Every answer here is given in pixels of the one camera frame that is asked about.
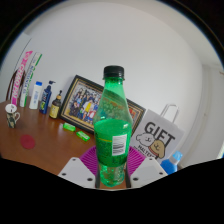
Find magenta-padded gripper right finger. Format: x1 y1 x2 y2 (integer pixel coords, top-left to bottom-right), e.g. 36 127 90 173
125 146 169 190

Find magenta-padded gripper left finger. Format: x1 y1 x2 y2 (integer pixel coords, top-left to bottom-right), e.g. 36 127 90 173
57 146 100 190

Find green plastic drink bottle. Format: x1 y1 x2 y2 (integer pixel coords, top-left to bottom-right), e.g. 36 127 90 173
92 65 133 188

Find blue detergent bottle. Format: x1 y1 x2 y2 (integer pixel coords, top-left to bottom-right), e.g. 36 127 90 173
160 150 184 176

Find white paper gift bag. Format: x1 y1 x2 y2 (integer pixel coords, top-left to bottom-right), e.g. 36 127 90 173
129 103 185 164

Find flat round red coaster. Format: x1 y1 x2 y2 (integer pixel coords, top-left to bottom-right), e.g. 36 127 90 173
19 134 37 150

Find amber pump bottle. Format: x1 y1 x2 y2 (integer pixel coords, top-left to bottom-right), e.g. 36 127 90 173
49 90 63 120

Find framed group photo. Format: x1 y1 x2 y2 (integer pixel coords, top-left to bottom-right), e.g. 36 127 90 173
58 74 147 136

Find dark blue pump bottle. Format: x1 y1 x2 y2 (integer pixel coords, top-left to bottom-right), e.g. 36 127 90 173
39 80 56 115

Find white patterned mug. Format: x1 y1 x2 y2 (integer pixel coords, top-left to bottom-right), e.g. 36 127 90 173
4 103 21 129

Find white bottle with blue cap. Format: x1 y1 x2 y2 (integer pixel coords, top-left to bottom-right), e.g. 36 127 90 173
28 81 44 110

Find pink shuttlecock tube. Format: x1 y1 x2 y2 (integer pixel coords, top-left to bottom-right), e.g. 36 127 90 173
10 50 34 107

